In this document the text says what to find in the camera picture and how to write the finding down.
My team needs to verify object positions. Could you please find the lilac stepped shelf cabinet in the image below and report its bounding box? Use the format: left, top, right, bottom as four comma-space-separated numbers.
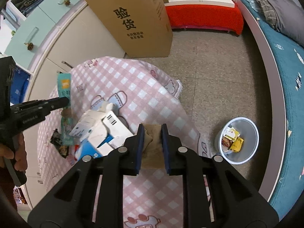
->
1, 0, 86, 75

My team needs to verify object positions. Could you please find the dark snack wrapper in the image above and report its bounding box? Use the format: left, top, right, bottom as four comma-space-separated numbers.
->
50, 129, 69, 158

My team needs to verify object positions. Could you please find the white blue torn box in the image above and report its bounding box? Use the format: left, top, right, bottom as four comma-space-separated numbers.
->
70, 101, 133, 160

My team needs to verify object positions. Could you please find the teal patterned mattress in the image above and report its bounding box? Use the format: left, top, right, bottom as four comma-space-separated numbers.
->
237, 0, 304, 219

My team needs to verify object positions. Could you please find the light blue plastic bucket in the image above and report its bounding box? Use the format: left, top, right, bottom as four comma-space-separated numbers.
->
214, 117, 259, 165

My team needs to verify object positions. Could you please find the teal wipes packet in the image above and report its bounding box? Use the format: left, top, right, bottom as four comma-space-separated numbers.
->
57, 73, 74, 146

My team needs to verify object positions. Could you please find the teal bunk bed frame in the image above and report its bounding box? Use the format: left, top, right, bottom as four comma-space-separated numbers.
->
235, 0, 304, 204

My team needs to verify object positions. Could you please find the red snack wrapper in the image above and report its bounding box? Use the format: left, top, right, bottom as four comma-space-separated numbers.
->
222, 137, 233, 149

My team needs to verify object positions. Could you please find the pink checkered tablecloth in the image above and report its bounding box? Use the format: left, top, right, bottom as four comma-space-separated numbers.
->
36, 56, 215, 228

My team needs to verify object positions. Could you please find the red bench with white top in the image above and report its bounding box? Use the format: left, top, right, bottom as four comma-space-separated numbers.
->
165, 2, 244, 35

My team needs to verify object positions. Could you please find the tall brown cardboard box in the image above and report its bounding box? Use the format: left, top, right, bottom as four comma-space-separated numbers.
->
85, 0, 173, 58

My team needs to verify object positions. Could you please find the yellow white medicine box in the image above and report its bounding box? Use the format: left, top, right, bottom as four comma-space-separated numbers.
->
223, 127, 240, 141

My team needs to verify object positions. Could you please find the yellow snack packet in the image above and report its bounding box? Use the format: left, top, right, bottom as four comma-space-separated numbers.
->
229, 137, 244, 152

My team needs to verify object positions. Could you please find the brown paper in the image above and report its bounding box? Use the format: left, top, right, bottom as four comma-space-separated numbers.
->
141, 123, 165, 169

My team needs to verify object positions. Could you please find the person's left hand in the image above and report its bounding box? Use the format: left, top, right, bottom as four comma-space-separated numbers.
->
0, 132, 28, 171

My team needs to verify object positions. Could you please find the white lower cabinet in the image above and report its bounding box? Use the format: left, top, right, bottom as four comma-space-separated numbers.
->
21, 0, 125, 208

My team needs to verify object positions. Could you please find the blue gift bag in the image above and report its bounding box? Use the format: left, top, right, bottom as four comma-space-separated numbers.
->
10, 66, 30, 105

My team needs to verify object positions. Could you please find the grey folded duvet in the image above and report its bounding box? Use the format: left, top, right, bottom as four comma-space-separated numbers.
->
255, 0, 303, 46

